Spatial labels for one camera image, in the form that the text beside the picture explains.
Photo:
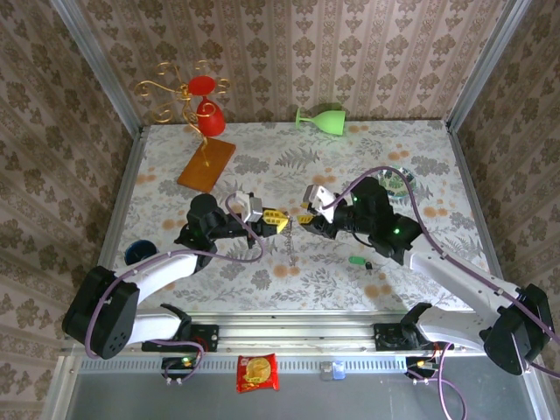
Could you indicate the key with green tag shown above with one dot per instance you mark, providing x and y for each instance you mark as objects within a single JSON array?
[{"x": 356, "y": 261}]

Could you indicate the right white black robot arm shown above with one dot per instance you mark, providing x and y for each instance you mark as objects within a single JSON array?
[{"x": 459, "y": 280}]

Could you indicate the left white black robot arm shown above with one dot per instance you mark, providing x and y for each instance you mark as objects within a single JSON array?
[{"x": 162, "y": 269}]

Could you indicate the leaf patterned bowl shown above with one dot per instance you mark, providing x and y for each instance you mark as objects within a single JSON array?
[{"x": 394, "y": 186}]

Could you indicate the blue mug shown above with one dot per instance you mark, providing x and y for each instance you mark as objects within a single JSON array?
[{"x": 140, "y": 251}]

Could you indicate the green wine glass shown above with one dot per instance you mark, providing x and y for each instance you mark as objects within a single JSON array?
[{"x": 330, "y": 122}]

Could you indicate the red wine glass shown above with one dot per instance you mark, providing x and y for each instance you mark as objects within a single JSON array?
[{"x": 211, "y": 120}]

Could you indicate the red snack packet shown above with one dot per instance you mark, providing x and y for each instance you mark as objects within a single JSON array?
[{"x": 258, "y": 372}]

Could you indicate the small blue silver block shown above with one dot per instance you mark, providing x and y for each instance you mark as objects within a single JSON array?
[{"x": 337, "y": 371}]

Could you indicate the grey metal panel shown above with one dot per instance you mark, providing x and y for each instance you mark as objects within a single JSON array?
[{"x": 350, "y": 402}]

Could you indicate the aluminium table side rail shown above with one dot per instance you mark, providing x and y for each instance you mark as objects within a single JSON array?
[
  {"x": 116, "y": 219},
  {"x": 466, "y": 175}
]

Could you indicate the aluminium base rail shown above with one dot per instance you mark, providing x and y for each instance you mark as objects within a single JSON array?
[{"x": 297, "y": 334}]

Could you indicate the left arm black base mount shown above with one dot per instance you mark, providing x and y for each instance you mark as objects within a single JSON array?
[{"x": 210, "y": 337}]

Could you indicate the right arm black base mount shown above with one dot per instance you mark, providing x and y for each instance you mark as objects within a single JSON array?
[{"x": 387, "y": 337}]

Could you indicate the aluminium frame post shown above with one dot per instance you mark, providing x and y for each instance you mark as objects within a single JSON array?
[
  {"x": 98, "y": 65},
  {"x": 485, "y": 65}
]

